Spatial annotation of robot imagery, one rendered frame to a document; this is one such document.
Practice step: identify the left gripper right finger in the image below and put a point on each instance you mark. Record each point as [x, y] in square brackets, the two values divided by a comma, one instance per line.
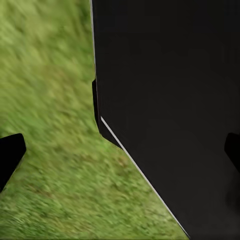
[232, 149]

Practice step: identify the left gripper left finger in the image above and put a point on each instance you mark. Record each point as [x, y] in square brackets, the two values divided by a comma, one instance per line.
[12, 149]

